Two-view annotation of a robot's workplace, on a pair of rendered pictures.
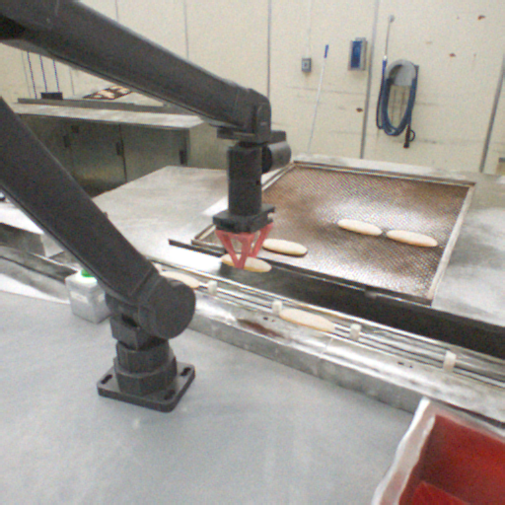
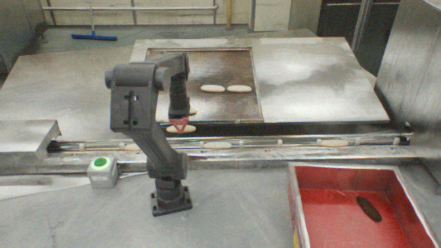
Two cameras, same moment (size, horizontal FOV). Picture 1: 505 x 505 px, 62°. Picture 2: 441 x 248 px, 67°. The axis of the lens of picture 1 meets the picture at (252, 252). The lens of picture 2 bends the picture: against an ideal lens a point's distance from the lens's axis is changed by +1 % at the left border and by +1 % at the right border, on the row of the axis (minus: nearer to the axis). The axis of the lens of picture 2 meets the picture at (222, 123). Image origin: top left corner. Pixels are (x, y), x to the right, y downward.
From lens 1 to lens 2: 0.56 m
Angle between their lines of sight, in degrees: 31
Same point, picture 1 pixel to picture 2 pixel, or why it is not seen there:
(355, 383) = (252, 165)
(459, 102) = not seen: outside the picture
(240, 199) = (180, 102)
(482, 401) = (297, 154)
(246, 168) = (182, 87)
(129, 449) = (190, 227)
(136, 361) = (174, 193)
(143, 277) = (176, 157)
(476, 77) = not seen: outside the picture
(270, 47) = not seen: outside the picture
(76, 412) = (153, 227)
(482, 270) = (274, 98)
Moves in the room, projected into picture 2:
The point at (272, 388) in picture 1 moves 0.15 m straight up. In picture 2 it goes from (222, 180) to (222, 144)
